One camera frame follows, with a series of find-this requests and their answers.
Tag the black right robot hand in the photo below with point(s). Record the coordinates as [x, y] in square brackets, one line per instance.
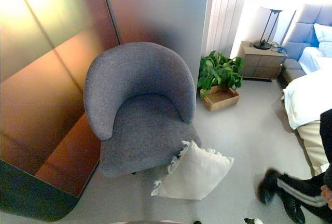
[252, 221]

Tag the white fringed throw pillow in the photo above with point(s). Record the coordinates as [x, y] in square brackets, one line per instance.
[197, 172]

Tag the light blue bed pillow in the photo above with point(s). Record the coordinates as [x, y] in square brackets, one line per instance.
[325, 40]

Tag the person in black striped tracksuit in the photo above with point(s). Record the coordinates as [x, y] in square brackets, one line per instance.
[298, 190]

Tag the beige bed base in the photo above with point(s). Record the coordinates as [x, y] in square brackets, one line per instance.
[311, 143]

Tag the woven wooden planter basket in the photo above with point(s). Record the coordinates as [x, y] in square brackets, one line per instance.
[223, 102]

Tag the white duvet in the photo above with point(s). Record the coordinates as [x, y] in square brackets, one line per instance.
[306, 99]

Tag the green leafy potted plant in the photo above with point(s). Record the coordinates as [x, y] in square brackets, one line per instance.
[215, 73]

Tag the beige grey nightstand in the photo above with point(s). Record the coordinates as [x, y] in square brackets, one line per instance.
[262, 63]

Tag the light blue bed sheet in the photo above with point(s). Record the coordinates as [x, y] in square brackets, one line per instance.
[311, 60]

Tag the grey fabric tub armchair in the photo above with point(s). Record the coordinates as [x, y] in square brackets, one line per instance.
[140, 73]

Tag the black table lamp white shade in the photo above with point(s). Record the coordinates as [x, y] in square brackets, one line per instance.
[280, 3]

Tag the copper glossy dark-edged cabinet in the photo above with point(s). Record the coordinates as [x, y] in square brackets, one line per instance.
[26, 198]

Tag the grey upholstered bed frame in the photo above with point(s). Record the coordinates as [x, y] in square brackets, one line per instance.
[303, 29]

